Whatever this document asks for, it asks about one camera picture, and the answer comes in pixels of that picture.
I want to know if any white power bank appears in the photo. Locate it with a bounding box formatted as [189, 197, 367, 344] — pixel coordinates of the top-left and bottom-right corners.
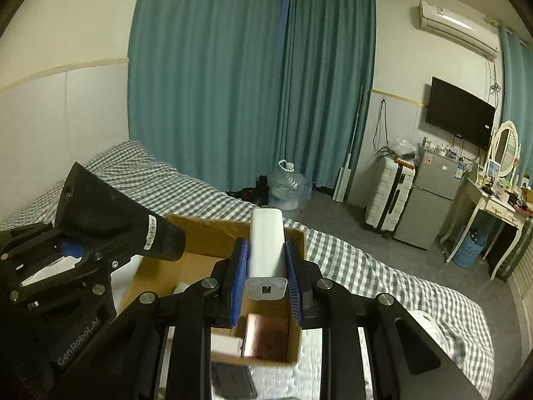
[247, 208, 288, 302]

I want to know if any white mop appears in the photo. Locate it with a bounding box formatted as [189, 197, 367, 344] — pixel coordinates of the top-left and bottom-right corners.
[332, 87, 364, 203]

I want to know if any brown cardboard box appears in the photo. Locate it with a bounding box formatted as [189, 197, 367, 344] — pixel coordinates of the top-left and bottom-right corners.
[118, 215, 302, 367]

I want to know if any white air conditioner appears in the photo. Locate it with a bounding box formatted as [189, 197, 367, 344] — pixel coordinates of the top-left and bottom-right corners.
[418, 0, 500, 61]

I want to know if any silver small refrigerator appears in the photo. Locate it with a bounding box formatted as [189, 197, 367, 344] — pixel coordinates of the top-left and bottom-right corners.
[394, 145, 466, 250]

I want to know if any clear water jug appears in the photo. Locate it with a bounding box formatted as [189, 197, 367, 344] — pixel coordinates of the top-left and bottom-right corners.
[267, 160, 312, 211]

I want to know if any black wall television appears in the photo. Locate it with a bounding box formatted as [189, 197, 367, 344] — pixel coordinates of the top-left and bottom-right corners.
[425, 77, 496, 151]

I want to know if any pink flip phone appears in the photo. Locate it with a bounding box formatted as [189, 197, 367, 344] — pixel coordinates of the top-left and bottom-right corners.
[242, 313, 289, 361]

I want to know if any white suitcase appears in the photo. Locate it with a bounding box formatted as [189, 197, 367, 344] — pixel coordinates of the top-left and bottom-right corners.
[365, 156, 415, 232]

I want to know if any white dressing table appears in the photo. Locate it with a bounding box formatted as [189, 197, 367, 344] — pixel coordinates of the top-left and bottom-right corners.
[440, 178, 528, 280]

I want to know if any grey checkered bed sheet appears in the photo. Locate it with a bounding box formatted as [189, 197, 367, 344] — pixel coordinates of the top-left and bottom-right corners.
[0, 139, 497, 400]

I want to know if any white roll in box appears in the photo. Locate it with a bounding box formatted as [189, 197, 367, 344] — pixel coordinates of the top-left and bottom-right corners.
[173, 282, 190, 294]

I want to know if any white cylinder bottle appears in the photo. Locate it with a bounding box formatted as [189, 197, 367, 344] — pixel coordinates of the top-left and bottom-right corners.
[211, 333, 243, 357]

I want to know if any oval vanity mirror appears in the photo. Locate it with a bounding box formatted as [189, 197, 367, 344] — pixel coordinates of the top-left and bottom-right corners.
[490, 120, 520, 178]

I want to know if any white louvered wardrobe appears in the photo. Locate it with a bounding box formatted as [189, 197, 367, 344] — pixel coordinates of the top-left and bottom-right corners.
[509, 240, 533, 334]

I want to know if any blue laundry basket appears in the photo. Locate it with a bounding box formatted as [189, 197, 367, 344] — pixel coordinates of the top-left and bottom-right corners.
[453, 228, 488, 268]

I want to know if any teal window curtain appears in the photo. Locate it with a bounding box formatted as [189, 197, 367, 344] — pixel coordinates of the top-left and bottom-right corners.
[500, 25, 533, 177]

